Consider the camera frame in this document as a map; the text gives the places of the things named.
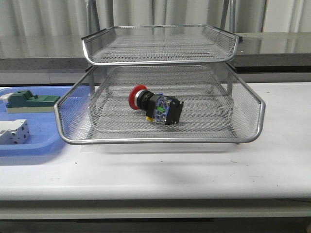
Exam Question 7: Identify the silver mesh tray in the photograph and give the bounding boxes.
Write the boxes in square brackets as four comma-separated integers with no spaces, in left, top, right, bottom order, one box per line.
[54,63,265,144]
[82,24,242,66]

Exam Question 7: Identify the white circuit breaker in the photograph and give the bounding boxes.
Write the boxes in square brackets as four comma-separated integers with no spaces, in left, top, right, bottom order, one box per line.
[0,119,30,145]

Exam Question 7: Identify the red emergency stop button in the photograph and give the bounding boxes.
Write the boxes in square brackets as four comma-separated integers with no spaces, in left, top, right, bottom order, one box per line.
[128,84,184,125]

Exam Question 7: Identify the grey metal rack frame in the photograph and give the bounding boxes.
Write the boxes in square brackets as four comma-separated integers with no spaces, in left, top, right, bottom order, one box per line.
[85,0,243,145]

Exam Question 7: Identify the blue plastic tray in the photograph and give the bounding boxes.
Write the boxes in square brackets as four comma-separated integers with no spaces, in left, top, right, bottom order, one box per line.
[0,86,71,156]

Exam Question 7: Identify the silver mesh top tray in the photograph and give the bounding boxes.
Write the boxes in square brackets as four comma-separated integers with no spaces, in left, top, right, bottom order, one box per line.
[82,24,242,66]

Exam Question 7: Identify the green electrical switch block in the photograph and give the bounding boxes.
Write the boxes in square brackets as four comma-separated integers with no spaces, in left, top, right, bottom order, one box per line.
[6,90,60,113]

